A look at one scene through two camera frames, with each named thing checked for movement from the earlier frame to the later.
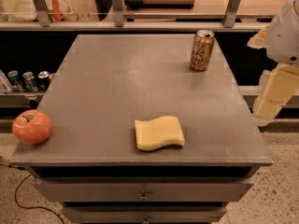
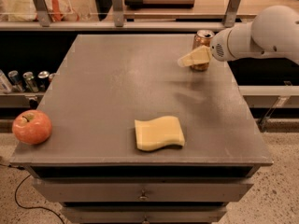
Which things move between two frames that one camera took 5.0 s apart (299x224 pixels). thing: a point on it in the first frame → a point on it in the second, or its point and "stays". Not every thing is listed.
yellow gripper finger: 277,87 → 219,49
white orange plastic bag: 21,7 stays
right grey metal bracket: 232,9 stays
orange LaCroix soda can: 201,49 stays
